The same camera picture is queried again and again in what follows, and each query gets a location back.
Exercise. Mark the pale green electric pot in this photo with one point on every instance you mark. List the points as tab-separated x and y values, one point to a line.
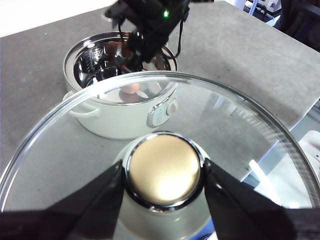
112	125

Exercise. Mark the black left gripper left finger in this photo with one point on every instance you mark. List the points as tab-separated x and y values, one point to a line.
75	215

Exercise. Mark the white background object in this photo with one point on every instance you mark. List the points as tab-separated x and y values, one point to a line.
311	150

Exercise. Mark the black background equipment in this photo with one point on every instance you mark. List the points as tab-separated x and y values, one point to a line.
300	20

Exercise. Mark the glass lid with green knob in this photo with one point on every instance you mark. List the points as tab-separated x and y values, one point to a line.
165	170

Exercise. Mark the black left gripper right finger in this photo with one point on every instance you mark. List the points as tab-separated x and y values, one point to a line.
245	215

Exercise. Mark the brown egg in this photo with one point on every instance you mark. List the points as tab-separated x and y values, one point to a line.
130	88

